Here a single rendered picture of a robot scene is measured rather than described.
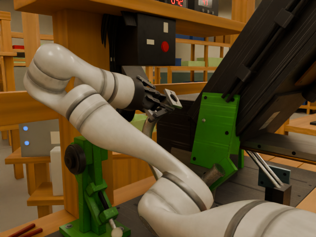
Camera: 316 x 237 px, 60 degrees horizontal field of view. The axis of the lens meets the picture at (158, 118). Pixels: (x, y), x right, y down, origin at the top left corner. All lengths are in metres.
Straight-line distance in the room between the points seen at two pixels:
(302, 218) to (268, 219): 0.03
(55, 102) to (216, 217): 0.32
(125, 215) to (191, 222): 0.57
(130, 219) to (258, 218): 0.63
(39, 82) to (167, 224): 0.31
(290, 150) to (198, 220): 0.52
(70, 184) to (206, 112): 0.47
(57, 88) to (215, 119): 0.43
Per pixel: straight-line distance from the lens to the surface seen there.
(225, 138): 0.75
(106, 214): 0.71
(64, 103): 0.47
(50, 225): 0.93
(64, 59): 0.49
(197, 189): 0.43
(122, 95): 0.57
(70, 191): 0.93
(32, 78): 0.51
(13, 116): 0.86
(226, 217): 0.29
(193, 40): 6.36
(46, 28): 11.13
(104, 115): 0.45
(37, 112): 0.89
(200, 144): 0.79
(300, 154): 0.80
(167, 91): 0.71
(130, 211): 0.91
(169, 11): 0.92
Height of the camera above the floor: 1.33
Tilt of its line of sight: 10 degrees down
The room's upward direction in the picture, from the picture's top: straight up
